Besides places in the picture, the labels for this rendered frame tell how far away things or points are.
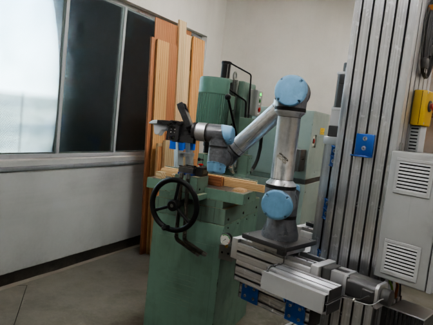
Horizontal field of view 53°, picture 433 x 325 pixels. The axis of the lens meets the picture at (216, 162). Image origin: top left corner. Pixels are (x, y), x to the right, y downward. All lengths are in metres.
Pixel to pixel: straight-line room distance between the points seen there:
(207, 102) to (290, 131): 0.92
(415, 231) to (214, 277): 1.18
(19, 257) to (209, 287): 1.44
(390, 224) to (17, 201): 2.37
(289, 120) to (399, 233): 0.56
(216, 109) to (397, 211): 1.19
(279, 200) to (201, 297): 1.07
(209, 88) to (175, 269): 1.03
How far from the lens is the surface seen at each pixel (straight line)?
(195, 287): 2.53
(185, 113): 1.77
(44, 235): 3.44
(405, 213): 1.70
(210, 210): 2.39
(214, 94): 2.47
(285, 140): 1.63
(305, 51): 4.83
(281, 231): 1.80
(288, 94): 1.61
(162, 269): 2.61
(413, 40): 1.79
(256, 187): 2.44
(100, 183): 3.74
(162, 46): 4.04
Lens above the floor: 1.27
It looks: 6 degrees down
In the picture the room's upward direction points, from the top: 6 degrees clockwise
